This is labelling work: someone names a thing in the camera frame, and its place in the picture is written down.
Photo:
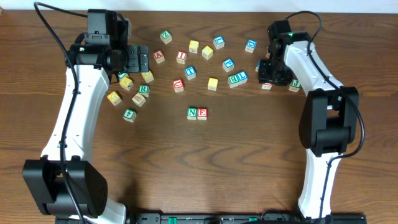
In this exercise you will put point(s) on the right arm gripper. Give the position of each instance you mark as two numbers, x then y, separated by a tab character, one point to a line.
269	74

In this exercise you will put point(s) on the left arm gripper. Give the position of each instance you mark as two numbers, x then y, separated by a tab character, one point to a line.
138	59

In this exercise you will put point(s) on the green letter R block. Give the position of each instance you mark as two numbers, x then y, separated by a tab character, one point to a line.
144	90

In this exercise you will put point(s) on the green letter N block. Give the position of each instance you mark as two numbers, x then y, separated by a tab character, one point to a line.
192	113

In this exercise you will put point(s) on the red letter E block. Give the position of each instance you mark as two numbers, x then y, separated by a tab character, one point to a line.
202	113

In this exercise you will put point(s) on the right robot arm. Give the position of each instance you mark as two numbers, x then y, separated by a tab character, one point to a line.
328	121

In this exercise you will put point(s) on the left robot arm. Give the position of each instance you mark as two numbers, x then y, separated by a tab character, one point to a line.
63	181

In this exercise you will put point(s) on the blue number 5 block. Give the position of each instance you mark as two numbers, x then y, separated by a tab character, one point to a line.
257	66

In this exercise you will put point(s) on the red letter A block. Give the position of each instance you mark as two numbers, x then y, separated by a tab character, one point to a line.
159	56

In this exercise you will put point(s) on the yellow letter O block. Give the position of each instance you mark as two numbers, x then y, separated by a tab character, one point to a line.
148	76

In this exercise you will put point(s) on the green letter J block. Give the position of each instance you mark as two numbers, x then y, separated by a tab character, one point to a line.
294	86

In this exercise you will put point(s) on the green letter V block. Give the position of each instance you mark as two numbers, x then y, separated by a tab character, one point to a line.
122	75

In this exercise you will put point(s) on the yellow letter K block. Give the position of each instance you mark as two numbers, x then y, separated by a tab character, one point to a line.
126	83

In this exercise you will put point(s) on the green letter Z block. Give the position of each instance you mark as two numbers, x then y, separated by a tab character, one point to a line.
166	37

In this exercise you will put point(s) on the blue letter D block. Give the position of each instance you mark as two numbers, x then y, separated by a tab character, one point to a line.
250	45

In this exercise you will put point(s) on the green letter B block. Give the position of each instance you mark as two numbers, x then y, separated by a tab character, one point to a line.
233	81

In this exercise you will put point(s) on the pineapple B wooden block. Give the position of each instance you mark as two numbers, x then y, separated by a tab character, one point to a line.
138	99

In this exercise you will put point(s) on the red letter I block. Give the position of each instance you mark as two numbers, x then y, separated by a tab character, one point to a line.
181	57

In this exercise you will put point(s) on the blue letter P block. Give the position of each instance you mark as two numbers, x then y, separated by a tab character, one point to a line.
228	65

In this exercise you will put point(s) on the yellow letter G block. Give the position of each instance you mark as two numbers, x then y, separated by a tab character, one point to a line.
115	98

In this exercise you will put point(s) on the red letter U block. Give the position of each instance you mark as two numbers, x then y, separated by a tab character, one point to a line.
178	85

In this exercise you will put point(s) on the blue letter T block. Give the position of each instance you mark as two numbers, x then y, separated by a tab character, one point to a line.
190	72

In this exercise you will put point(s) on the yellow block back row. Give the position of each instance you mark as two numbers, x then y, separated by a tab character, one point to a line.
193	46

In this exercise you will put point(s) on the yellow letter S block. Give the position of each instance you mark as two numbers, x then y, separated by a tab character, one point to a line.
213	84

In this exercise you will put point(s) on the yellow block with animal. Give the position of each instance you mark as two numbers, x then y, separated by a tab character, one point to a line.
207	52

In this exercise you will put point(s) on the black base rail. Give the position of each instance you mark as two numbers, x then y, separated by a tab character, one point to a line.
269	217

